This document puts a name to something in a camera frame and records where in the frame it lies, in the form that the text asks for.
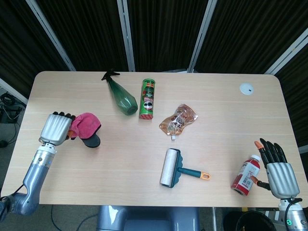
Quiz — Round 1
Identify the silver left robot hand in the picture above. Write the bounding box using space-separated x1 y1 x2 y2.
39 111 77 147

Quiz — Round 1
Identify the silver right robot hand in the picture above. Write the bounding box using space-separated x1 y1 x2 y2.
249 137 301 199

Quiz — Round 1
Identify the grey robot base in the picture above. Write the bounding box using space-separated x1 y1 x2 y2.
96 205 200 231

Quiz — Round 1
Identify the red drink bottle white cap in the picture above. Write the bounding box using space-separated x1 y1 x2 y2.
230 154 262 195

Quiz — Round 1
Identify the black waste bin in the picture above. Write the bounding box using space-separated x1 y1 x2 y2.
222 210 278 231

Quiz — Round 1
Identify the green plastic spray bottle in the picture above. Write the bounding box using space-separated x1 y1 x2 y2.
101 69 139 117

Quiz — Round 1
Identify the green Pringles can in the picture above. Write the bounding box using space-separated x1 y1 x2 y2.
138 78 157 120

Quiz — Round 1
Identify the brown sauce spout pouch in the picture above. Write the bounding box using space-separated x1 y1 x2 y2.
158 103 199 141

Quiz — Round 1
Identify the black floor electronics with cables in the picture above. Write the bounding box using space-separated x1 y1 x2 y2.
0 92 26 124

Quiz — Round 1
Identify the white partition post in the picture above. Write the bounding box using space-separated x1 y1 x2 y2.
187 0 218 73
26 0 77 72
117 0 136 72
0 78 28 105
263 31 308 75

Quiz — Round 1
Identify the lint roller teal handle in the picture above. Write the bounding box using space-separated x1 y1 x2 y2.
159 148 212 188

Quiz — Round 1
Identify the white round cable grommet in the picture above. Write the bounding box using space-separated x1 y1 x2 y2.
239 83 255 95

